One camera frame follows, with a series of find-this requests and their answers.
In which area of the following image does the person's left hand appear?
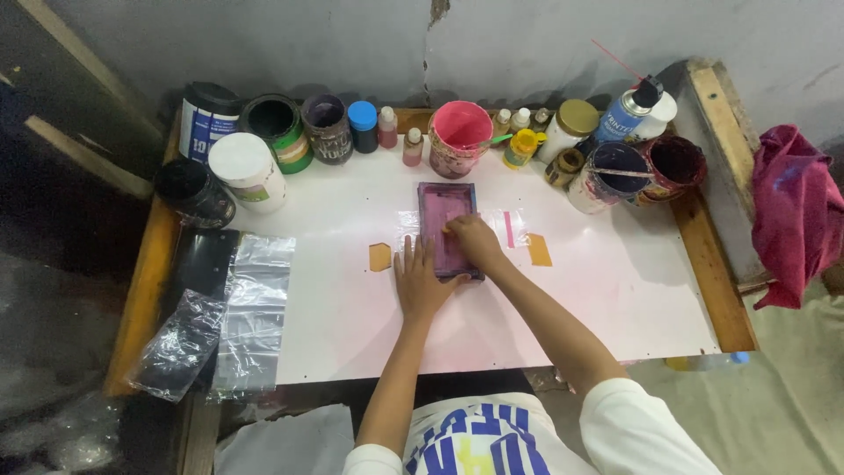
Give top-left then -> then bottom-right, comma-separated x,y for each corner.
393,235 -> 471,322

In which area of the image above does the person's right hand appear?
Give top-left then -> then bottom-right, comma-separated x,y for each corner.
442,213 -> 509,275

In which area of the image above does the purple screen printing frame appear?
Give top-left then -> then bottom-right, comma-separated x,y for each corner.
417,182 -> 486,282

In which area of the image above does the clear plastic bag pink strip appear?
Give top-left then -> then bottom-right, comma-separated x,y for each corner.
394,207 -> 530,253

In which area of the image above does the pink paint bucket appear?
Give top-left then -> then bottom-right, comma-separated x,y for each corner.
428,100 -> 495,180

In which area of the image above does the pink small bottle white cap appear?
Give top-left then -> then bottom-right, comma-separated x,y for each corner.
403,127 -> 425,168

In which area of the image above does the yellow squeeze bottle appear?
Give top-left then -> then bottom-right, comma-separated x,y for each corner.
503,128 -> 548,170

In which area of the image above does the red small bottle white cap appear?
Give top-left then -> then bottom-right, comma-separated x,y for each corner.
378,106 -> 399,150

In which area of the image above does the small brown open jar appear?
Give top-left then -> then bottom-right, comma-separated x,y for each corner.
545,148 -> 586,188

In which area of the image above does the dark bottle blue cap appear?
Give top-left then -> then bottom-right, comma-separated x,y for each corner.
347,100 -> 379,154

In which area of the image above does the white jar gold lid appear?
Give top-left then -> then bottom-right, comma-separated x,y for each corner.
535,99 -> 600,165

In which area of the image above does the white board sheet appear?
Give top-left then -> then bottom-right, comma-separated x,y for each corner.
227,135 -> 723,386

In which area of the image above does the purple stained brown jar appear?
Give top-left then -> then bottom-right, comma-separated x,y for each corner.
301,94 -> 355,166

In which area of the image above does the dark purple paint tub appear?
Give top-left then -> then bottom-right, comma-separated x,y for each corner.
567,141 -> 654,215

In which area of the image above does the paint stained stirring stick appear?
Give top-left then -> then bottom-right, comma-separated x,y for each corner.
587,167 -> 656,179

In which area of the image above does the green open paint jar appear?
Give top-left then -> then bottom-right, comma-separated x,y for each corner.
239,94 -> 315,175

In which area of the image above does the blue spray can red straw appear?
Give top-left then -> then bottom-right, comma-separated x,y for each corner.
590,39 -> 665,145

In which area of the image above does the white plastic jar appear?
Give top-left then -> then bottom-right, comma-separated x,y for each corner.
207,132 -> 289,215

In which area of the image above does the white shirt blue print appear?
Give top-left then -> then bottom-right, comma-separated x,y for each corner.
342,377 -> 725,475

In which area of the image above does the stack of clear plastic bags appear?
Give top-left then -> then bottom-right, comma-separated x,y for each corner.
206,232 -> 297,403

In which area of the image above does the dark red paint tub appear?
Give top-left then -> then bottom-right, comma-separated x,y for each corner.
629,135 -> 708,207

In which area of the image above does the white plastic bottle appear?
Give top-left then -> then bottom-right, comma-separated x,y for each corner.
625,91 -> 679,145

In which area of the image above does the black sheet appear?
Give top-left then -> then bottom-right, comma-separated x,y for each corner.
173,227 -> 241,301

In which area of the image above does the black paint jar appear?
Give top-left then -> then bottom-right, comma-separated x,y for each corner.
153,158 -> 237,230

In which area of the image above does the white blue can black lid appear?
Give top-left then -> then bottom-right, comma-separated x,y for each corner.
178,82 -> 244,164

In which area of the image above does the wooden framed screen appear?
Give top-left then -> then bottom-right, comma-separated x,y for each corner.
657,58 -> 772,294

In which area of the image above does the white cloth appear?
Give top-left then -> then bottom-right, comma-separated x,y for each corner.
213,403 -> 357,475

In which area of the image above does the clear water bottle blue cap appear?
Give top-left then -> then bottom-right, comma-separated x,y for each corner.
665,351 -> 751,372

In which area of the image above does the crumpled clear plastic bag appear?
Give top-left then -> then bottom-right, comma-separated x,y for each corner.
125,288 -> 228,404

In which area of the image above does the wooden table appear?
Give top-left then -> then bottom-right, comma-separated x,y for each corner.
103,107 -> 759,475

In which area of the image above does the red cloth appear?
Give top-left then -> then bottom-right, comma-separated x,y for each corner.
751,124 -> 844,311

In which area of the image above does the dark wooden framed panel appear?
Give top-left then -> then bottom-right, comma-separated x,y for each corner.
0,0 -> 169,202

